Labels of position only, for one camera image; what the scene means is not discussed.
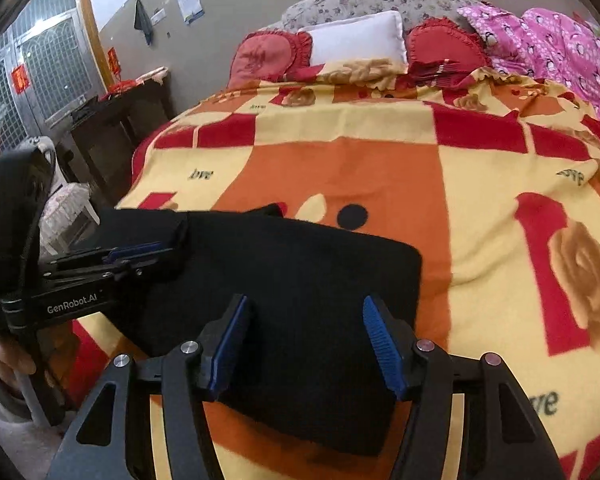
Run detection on black pants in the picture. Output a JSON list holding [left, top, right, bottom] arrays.
[[81, 207, 422, 455]]

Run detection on grey sleeve forearm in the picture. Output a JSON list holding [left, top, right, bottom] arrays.
[[0, 379, 62, 479]]

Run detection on person's left hand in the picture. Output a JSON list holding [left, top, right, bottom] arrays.
[[0, 336, 36, 392]]

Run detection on white ornate chair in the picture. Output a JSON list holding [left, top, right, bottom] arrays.
[[17, 136, 100, 256]]

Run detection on dark wooden table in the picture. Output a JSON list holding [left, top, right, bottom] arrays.
[[69, 67, 175, 206]]

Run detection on metal grille door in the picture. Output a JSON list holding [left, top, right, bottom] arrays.
[[0, 0, 104, 155]]

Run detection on red orange yellow blanket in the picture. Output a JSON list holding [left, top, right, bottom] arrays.
[[69, 66, 600, 479]]

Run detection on red ruffled cushion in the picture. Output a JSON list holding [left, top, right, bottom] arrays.
[[405, 18, 492, 88], [227, 29, 313, 89]]

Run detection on white pillow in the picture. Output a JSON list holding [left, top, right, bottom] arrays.
[[301, 10, 407, 65]]

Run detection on pink patterned quilt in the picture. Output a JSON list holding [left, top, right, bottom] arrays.
[[457, 3, 600, 118]]

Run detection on dark cloth on wall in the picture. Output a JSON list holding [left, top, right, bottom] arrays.
[[134, 0, 154, 46]]

